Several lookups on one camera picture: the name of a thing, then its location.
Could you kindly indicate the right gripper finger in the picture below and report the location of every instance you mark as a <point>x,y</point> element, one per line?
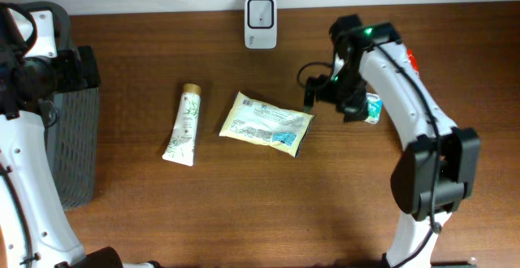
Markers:
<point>309,95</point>
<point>354,113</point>

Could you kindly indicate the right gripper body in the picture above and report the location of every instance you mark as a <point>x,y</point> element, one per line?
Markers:
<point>346,88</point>

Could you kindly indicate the teal tissue pack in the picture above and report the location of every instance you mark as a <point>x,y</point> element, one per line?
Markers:
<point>374,108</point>

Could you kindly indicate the yellow snack pouch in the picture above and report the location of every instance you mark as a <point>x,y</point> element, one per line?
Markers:
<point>261,123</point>

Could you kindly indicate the orange spaghetti packet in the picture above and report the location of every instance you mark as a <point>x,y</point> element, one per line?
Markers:
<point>413,61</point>

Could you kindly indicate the white green cosmetic tube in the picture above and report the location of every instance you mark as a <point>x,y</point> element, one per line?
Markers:
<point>181,146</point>

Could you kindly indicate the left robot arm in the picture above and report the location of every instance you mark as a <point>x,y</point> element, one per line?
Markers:
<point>39,60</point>

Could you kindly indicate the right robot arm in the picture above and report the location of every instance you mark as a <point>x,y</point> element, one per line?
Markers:
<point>436,171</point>

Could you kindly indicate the white barcode scanner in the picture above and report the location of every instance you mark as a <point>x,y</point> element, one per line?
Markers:
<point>260,24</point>

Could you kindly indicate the grey plastic basket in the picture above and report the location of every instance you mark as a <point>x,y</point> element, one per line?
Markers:
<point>71,117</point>

